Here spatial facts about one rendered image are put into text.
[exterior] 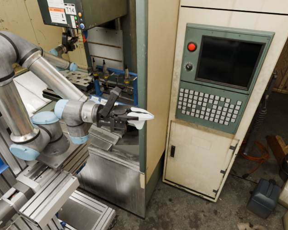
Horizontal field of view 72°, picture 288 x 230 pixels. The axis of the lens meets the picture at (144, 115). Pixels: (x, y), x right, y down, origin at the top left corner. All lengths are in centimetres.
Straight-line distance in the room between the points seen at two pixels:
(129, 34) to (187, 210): 193
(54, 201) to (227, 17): 130
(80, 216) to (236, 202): 157
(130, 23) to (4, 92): 164
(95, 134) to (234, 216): 158
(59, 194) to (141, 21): 91
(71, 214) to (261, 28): 198
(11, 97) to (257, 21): 118
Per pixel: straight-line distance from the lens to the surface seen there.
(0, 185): 131
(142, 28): 89
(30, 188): 120
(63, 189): 117
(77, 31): 202
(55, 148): 118
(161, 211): 224
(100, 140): 187
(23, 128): 97
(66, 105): 77
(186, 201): 232
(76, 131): 81
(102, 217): 201
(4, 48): 85
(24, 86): 287
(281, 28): 127
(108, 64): 255
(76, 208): 210
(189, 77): 136
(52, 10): 189
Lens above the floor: 200
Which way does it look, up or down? 38 degrees down
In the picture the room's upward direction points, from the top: straight up
